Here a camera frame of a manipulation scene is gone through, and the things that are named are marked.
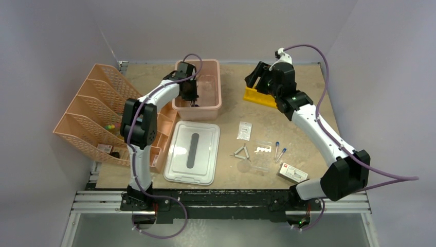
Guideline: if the clear glass beaker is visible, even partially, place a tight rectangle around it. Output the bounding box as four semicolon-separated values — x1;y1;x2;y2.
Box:
198;75;216;97

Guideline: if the small white sachet packet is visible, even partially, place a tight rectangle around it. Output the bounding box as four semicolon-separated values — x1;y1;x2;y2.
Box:
237;121;252;141

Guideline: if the blue capped tube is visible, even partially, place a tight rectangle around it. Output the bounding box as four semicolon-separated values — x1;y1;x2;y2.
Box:
275;148;287;163
274;142;280;159

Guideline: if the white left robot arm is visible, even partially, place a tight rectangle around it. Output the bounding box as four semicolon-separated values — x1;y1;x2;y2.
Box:
120;62;199;210

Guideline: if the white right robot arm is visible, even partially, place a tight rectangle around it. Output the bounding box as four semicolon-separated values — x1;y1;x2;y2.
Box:
245;62;370;209

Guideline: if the yellow test tube rack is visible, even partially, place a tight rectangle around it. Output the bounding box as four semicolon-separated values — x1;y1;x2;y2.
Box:
243;87;277;109

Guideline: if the pink plastic bin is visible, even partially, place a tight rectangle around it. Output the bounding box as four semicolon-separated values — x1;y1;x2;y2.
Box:
172;59;222;121

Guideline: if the white plastic bin lid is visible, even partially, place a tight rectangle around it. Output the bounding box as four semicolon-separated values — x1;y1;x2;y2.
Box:
163;121;220;186

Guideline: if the clear plastic well plate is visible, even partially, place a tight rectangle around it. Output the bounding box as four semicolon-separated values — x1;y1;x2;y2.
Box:
251;140;273;173

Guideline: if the small white cardboard box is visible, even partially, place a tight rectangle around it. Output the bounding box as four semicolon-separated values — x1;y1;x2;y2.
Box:
277;163;308;183

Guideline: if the orange plastic file organizer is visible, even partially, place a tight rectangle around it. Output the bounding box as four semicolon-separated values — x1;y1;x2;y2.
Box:
53;64;179;173

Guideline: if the black aluminium base frame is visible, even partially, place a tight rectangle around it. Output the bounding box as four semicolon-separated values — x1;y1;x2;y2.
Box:
72;187;371;224

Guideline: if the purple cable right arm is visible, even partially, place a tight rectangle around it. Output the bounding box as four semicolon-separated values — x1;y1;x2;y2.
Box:
282;44;420;233

